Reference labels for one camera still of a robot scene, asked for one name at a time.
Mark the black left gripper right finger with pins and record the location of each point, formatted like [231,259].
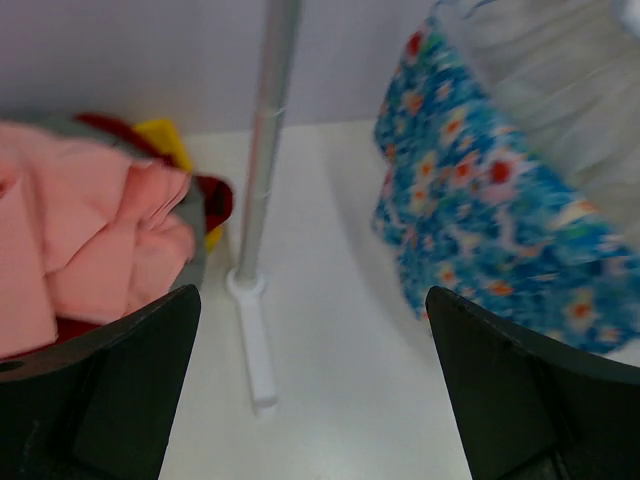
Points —
[530,407]

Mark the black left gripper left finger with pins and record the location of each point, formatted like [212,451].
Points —
[100,405]

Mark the salmon pink skirt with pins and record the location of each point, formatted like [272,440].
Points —
[87,233]

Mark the grey skirt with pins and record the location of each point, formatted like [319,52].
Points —
[190,210]

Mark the white pleated skirt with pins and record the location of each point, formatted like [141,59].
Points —
[567,72]

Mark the blue hanger floral skirt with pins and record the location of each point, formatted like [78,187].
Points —
[463,8]

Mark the silver white clothes rack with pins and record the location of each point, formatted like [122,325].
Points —
[245,283]

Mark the red cloth garment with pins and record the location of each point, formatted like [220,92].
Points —
[107,258]

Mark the yellow plastic bin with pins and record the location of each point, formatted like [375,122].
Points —
[165,140]

